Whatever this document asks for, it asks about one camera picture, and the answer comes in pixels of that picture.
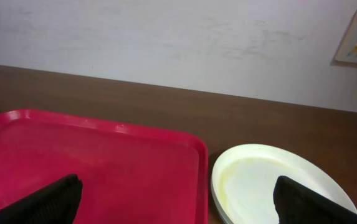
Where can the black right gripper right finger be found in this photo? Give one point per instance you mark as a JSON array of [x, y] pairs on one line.
[[297, 204]]

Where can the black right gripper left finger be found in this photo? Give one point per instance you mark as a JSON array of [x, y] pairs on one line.
[[56, 203]]

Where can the cream round plate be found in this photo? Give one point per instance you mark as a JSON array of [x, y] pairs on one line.
[[243, 180]]

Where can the red plastic tray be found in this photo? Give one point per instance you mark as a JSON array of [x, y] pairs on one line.
[[130, 173]]

